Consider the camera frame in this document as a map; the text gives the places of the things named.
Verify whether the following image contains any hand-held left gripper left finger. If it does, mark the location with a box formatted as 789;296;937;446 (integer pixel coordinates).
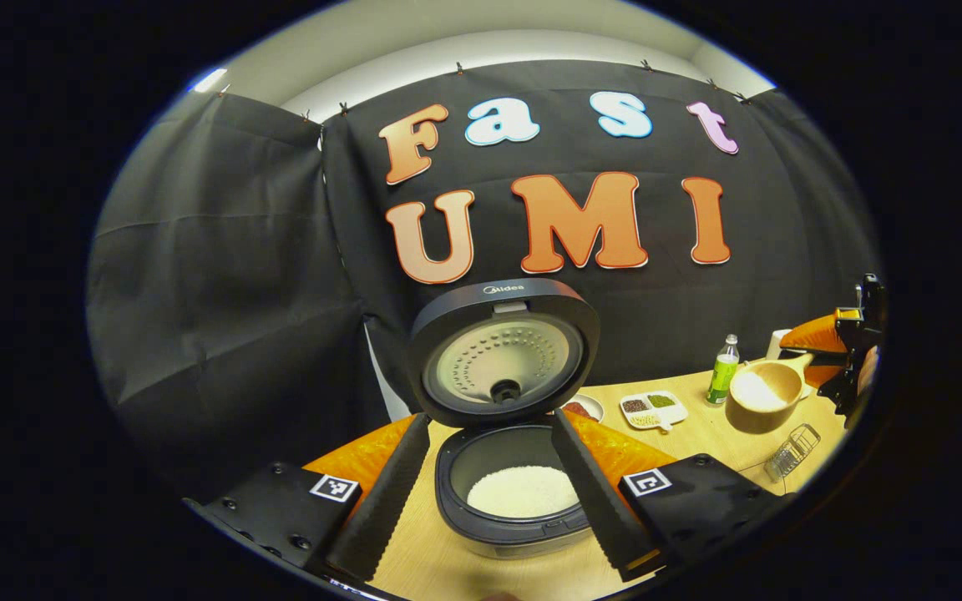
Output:
185;412;432;585

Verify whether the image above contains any green label drink bottle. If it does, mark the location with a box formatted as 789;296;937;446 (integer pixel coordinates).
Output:
706;334;741;407

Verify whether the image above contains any black backdrop cloth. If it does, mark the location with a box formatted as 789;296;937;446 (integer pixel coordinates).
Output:
84;60;883;485

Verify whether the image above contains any wooden spoon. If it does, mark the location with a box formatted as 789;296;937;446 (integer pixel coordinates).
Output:
729;352;816;435

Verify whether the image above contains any white rice heap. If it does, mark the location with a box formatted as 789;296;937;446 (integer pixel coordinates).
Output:
466;466;580;518

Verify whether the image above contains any dark grey rice cooker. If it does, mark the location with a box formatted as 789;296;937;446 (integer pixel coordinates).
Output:
408;278;603;558

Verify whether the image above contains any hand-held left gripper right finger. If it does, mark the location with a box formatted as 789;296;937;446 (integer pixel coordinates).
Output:
549;409;782;583

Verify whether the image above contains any white divided bean dish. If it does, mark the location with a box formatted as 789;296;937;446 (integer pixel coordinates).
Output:
619;391;689;432

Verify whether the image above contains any round white plate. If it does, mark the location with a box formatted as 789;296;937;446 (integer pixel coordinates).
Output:
560;394;605;424

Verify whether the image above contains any metal wire chopstick holder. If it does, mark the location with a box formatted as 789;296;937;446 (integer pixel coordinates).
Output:
763;423;822;482

